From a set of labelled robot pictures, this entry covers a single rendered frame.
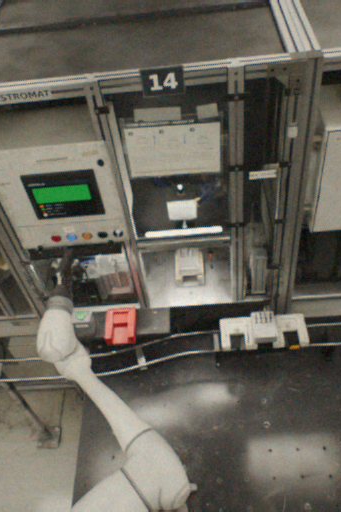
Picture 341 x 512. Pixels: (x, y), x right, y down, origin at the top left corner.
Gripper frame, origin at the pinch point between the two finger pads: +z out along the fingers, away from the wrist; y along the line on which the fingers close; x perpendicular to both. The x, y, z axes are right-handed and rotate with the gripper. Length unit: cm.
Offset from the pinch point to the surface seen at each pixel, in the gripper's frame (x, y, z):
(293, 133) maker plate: -80, 37, 11
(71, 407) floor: 37, -142, 7
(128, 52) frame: -31, 59, 31
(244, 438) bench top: -61, -74, -42
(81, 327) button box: 5.5, -43.8, -1.9
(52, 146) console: -4.2, 40.8, 10.9
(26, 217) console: 14.0, 11.5, 10.6
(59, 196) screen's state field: -1.6, 22.1, 8.3
